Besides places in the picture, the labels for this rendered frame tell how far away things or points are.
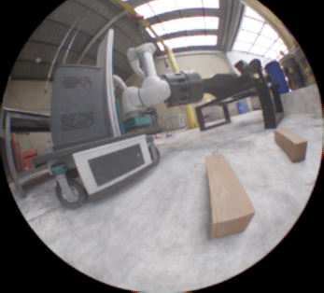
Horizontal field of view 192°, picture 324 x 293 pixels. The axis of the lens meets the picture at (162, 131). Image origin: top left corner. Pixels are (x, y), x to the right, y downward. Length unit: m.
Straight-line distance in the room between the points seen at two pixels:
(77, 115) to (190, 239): 0.69
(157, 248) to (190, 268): 0.11
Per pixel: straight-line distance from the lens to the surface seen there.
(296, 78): 3.20
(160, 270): 0.31
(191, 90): 1.35
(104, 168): 0.51
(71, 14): 7.22
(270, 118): 1.43
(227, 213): 0.25
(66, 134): 0.57
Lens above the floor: 0.30
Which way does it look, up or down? 1 degrees down
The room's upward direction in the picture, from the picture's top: 14 degrees counter-clockwise
